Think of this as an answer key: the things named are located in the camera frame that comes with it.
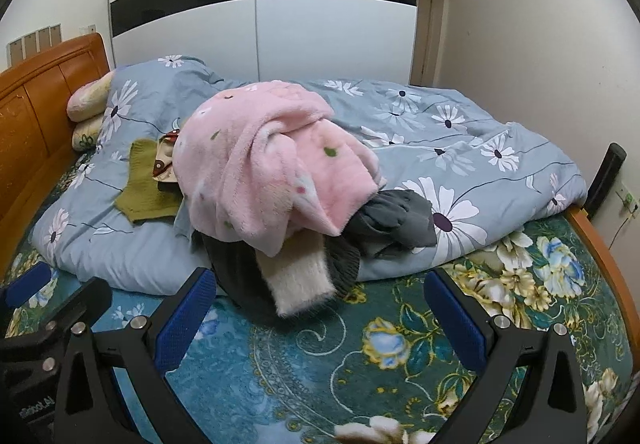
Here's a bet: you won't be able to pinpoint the pink fleece pajama pants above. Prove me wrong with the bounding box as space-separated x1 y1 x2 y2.
172 81 384 256

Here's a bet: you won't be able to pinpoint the orange wooden headboard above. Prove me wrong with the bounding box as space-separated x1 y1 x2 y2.
0 32 113 225

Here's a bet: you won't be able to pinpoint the olive green knit garment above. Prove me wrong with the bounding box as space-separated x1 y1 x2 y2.
115 139 182 224

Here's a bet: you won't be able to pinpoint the teal floral bed blanket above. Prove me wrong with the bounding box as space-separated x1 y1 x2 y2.
0 148 636 444

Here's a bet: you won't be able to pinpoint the cream patterned pillow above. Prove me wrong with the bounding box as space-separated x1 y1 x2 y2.
72 115 103 152
66 71 115 123

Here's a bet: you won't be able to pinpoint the brown patterned small cloth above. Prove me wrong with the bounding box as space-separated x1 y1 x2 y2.
152 129 180 184

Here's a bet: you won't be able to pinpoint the grey floral duvet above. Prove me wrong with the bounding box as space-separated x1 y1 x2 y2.
29 55 587 295

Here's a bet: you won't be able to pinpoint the dark grey garment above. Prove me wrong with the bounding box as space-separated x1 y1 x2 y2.
343 189 437 257

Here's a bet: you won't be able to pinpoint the beige yellow knit sweater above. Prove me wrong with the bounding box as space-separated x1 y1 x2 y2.
256 230 336 318

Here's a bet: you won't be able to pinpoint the black chair back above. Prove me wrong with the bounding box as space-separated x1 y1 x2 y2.
584 143 627 219

